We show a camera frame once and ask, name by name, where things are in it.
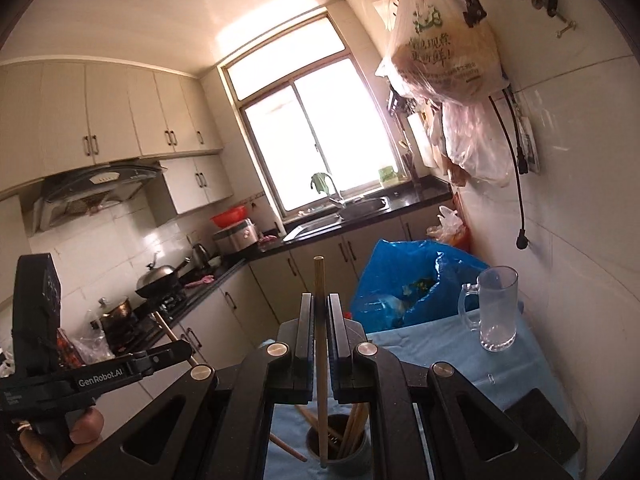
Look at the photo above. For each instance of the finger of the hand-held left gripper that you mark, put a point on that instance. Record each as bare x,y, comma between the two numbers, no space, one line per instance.
165,352

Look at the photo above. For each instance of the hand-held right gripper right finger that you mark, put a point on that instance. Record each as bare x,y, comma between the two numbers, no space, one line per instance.
336,350

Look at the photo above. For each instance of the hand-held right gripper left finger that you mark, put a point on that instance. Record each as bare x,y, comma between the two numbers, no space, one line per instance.
305,350

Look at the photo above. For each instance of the brown wooden chopstick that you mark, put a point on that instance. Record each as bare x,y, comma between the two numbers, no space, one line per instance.
170,334
320,310
307,417
287,449
362,422

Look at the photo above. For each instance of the light wooden chopstick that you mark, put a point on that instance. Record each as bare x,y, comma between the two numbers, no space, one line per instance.
350,435

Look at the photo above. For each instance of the black utensil holder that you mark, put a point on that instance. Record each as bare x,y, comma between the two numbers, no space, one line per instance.
350,467

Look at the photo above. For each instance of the person's left hand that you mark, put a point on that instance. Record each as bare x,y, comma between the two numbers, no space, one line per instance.
85,424

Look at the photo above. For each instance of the black gas stove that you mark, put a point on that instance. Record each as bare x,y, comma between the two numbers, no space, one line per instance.
150,315

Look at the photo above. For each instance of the red snack packets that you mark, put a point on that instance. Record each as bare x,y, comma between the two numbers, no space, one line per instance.
67,352

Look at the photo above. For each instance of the cooking pot with lid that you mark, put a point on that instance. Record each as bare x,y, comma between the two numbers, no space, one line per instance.
115,315

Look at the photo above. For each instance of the black wok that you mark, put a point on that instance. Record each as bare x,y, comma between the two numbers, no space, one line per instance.
157,282

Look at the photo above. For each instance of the cream base kitchen cabinets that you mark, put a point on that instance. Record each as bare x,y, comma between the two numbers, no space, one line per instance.
260,290

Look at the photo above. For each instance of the blue plastic bag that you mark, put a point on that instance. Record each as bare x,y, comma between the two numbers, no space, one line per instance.
390,270

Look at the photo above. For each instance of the blue table cloth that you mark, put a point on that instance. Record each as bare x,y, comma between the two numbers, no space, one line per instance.
435,350

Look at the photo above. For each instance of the steel kettle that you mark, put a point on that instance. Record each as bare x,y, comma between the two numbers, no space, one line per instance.
201,256

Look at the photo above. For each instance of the black kitchen countertop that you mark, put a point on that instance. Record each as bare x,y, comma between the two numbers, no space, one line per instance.
320,232

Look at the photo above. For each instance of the silver rice cooker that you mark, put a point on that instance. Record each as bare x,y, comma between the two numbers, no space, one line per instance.
237,237

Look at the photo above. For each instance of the steel kitchen sink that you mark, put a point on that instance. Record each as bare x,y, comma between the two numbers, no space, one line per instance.
340,215

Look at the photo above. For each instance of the grey range hood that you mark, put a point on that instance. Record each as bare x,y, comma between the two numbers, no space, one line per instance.
95,185

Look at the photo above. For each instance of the red plastic basin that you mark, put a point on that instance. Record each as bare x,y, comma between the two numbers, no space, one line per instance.
229,216

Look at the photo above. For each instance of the chrome faucet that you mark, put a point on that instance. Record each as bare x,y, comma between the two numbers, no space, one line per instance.
339,195

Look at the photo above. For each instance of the metal paper clip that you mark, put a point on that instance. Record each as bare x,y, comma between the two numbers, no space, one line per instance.
491,378

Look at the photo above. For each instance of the clear glass mug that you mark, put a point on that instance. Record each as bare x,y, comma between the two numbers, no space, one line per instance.
495,310

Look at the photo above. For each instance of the crumpled red and white plastic bag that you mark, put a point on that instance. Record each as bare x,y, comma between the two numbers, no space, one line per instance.
450,230

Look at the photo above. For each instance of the green cloth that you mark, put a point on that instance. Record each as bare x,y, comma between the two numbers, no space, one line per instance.
320,182

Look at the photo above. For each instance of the green box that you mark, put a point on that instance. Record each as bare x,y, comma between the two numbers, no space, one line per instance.
386,174

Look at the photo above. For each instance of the dark utensil jar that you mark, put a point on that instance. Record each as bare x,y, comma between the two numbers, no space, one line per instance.
410,170

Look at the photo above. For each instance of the black rectangular object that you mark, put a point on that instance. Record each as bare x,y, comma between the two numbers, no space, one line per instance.
542,425

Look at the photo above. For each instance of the kitchen window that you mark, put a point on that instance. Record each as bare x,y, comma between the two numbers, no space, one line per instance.
320,125

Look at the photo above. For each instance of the white cutting board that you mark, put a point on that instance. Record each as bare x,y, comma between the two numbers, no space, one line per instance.
425,142

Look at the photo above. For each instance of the clear hanging plastic bag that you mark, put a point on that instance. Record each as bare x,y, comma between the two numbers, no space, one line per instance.
475,145

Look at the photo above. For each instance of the printed hanging plastic bag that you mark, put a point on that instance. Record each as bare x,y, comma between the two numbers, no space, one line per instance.
440,55

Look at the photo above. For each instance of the cream wall kitchen cabinets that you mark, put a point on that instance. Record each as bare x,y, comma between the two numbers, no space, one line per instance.
110,105

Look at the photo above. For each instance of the white wall socket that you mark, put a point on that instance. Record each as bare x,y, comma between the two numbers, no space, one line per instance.
530,145

